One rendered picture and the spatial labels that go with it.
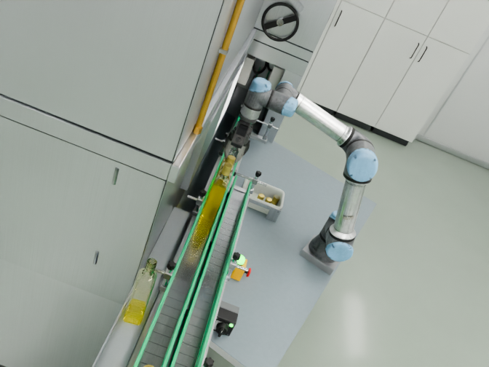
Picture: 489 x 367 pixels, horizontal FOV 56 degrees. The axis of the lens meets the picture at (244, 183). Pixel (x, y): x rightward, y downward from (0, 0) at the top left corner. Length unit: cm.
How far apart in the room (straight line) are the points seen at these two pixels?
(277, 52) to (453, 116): 414
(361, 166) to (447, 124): 488
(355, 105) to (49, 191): 476
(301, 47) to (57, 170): 175
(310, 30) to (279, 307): 157
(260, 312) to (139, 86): 106
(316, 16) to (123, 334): 197
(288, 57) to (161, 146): 165
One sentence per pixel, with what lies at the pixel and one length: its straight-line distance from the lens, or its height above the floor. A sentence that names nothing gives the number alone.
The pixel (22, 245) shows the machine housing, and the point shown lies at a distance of 175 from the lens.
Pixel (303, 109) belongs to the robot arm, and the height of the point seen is 143.
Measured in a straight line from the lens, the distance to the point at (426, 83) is 590.
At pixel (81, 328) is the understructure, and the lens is 194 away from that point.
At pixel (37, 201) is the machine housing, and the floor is 107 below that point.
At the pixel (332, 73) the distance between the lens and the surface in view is 574.
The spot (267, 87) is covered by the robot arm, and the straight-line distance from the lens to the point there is 175.
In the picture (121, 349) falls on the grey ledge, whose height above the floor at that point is 88.
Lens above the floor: 213
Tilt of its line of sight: 33 degrees down
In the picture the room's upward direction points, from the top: 24 degrees clockwise
